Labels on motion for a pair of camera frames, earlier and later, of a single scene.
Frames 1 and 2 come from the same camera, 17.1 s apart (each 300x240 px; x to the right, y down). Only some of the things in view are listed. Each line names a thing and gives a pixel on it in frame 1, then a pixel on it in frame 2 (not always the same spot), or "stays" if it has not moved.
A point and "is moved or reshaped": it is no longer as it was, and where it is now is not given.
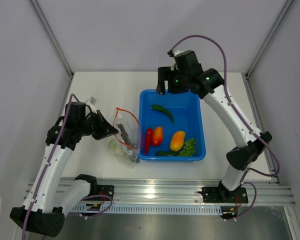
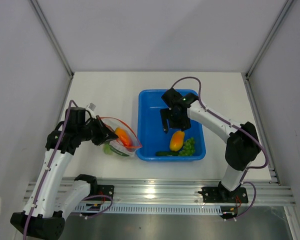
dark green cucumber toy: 164,153 stays
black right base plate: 220,195 stays
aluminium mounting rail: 264,191 stays
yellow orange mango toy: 177,141 stays
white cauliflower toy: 113,144 -> 107,149
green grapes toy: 189,148 stays
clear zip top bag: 128,134 is moved or reshaped
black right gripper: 166,74 -> 185,124
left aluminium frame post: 36,8 stays
